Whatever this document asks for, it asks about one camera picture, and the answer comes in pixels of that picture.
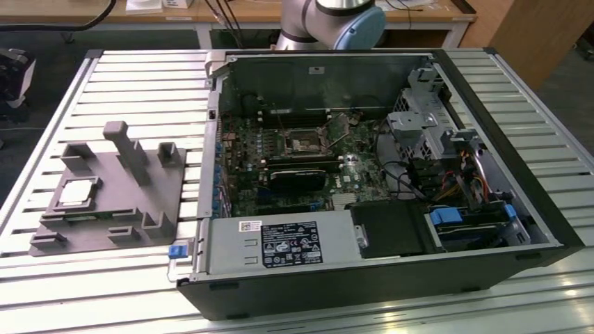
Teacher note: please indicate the silver CPU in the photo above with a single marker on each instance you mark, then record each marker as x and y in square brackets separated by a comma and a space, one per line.
[77, 192]

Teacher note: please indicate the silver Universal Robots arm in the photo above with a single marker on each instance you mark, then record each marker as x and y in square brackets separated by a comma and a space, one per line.
[302, 21]

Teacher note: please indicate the CPU socket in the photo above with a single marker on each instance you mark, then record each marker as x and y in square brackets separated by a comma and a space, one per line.
[304, 142]

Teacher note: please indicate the wooden desk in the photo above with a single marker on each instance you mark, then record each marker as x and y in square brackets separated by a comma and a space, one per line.
[46, 18]

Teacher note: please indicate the green RAM stick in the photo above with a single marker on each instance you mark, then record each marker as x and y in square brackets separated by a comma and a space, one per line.
[86, 218]

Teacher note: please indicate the grey parts rack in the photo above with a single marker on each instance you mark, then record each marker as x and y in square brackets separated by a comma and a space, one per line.
[121, 208]

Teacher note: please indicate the white labelled box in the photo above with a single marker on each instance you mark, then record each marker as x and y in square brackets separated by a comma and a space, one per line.
[178, 4]

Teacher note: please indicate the blue case latch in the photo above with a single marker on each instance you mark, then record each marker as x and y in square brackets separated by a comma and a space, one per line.
[178, 252]

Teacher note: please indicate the silver power supply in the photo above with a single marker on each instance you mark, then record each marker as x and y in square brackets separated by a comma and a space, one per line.
[228, 243]

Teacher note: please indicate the black RAM slot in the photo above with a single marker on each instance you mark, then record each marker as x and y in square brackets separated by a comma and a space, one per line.
[302, 164]
[302, 117]
[302, 161]
[302, 158]
[302, 114]
[302, 121]
[302, 168]
[302, 125]

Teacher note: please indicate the black graphics card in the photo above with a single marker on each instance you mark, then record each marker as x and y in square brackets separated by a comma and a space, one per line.
[297, 182]

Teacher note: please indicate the silver chipset heatsink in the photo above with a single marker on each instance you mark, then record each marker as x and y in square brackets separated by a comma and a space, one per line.
[345, 200]

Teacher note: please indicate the green motherboard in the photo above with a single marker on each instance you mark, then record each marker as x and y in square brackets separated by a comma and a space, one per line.
[366, 174]

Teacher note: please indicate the silver metal drive cage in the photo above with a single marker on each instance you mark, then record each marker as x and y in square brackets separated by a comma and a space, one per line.
[409, 139]

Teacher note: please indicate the black PC case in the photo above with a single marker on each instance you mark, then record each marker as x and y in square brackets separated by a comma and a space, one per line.
[325, 299]

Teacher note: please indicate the black plastic cover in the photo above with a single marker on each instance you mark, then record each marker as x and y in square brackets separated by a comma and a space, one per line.
[390, 229]

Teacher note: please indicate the hard disk in blue carrier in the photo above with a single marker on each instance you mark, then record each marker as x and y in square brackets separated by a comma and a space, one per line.
[445, 215]

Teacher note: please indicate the blue plastic clip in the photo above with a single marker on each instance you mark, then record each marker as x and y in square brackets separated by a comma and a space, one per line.
[511, 212]

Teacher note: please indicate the wooden cabinet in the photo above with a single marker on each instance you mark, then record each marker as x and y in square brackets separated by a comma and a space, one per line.
[535, 35]

